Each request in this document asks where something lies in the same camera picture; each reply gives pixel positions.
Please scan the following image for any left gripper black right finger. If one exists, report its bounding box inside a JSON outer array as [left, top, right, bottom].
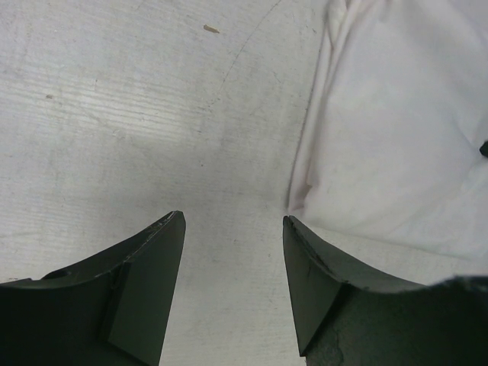
[[283, 216, 487, 365]]

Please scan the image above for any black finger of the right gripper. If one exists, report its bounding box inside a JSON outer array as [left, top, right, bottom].
[[479, 140, 488, 158]]

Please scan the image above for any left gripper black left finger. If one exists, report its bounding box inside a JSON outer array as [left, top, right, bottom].
[[1, 211, 186, 365]]

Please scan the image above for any white t-shirt red print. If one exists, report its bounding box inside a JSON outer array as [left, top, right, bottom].
[[287, 1, 487, 259]]

